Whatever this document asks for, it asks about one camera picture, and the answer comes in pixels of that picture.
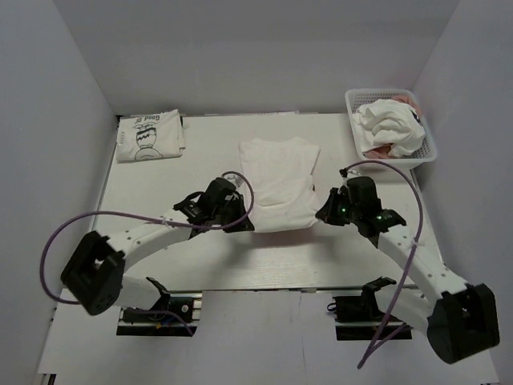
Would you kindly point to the crumpled white t-shirt in basket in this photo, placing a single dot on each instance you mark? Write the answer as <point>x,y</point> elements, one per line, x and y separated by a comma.
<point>390,124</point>

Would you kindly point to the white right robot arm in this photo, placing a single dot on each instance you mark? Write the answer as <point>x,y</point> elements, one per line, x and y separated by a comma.
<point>458,318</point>

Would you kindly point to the folded white cartoon t-shirt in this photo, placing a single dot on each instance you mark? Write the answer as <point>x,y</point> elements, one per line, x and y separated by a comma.
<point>150,137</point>

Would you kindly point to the white t-shirt with red-black print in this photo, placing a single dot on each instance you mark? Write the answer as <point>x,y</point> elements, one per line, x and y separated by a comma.
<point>281,176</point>

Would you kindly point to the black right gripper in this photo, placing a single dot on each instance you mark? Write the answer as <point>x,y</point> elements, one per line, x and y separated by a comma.
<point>327,214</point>

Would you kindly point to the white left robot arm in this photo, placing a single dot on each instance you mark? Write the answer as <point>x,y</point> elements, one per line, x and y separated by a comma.
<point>96,273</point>

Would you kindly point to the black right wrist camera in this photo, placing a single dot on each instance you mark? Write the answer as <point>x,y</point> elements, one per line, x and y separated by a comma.
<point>363,195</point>

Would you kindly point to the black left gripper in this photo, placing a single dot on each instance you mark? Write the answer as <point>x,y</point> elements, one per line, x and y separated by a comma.
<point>237,200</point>

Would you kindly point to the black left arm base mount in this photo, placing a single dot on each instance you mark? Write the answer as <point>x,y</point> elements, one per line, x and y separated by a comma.
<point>171,315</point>

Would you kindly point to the white perforated plastic basket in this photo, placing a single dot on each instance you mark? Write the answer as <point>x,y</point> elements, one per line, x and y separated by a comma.
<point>388,124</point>

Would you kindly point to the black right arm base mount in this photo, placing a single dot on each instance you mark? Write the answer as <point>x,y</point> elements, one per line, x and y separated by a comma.
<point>357,317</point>

